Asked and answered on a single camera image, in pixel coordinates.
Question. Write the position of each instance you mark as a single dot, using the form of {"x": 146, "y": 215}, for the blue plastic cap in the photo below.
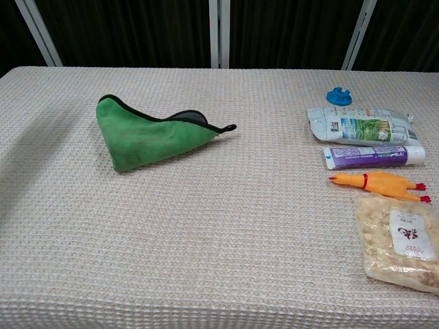
{"x": 337, "y": 96}

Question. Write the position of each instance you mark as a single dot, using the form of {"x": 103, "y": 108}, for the purple toothpaste tube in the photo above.
{"x": 370, "y": 157}

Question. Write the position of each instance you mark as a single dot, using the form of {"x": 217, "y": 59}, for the white frame post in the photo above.
{"x": 219, "y": 34}
{"x": 358, "y": 34}
{"x": 39, "y": 34}

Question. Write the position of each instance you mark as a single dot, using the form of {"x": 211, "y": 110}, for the yellow rubber chicken toy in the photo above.
{"x": 380, "y": 183}

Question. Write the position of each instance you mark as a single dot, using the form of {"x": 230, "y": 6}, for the black curtain panel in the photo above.
{"x": 130, "y": 31}
{"x": 291, "y": 31}
{"x": 13, "y": 41}
{"x": 408, "y": 34}

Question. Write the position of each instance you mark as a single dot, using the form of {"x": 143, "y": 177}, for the grey and green microfiber cloth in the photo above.
{"x": 144, "y": 140}

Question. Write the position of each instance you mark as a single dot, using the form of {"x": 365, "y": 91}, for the clear snack bag white label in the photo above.
{"x": 394, "y": 246}

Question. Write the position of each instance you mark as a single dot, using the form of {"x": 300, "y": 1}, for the beige woven tablecloth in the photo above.
{"x": 205, "y": 222}

